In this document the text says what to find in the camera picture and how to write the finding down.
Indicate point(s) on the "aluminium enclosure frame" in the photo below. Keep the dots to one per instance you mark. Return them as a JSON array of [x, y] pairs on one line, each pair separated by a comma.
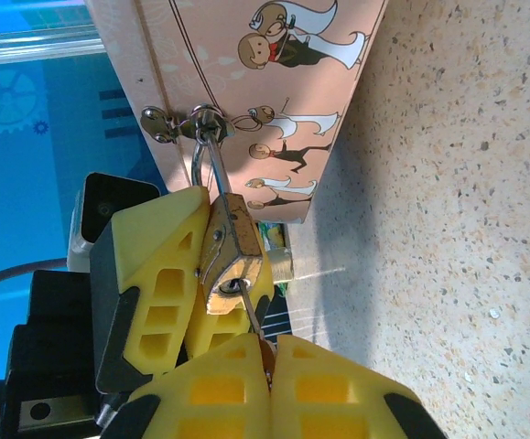
[[26, 46]]

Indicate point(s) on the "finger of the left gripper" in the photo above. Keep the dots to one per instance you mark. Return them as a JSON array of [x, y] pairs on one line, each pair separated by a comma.
[[154, 283], [221, 331]]

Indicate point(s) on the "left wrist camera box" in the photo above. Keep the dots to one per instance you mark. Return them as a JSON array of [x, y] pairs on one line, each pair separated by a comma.
[[104, 206]]

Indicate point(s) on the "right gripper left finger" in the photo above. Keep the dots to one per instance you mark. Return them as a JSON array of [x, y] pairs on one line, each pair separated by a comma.
[[209, 393]]

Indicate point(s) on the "small metal key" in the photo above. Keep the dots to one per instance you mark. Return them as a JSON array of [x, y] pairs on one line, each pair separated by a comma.
[[252, 312]]

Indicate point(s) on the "green snack packet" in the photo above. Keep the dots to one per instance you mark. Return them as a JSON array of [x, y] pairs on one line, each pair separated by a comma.
[[274, 235]]

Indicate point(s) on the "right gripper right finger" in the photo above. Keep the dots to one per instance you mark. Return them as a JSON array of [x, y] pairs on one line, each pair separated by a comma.
[[338, 393]]

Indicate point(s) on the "small brass padlock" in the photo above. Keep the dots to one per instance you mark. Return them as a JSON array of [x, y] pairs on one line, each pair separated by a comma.
[[237, 228]]

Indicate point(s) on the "pink cartoon couple tin box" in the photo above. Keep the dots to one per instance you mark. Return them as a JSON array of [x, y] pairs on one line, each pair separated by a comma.
[[191, 46]]

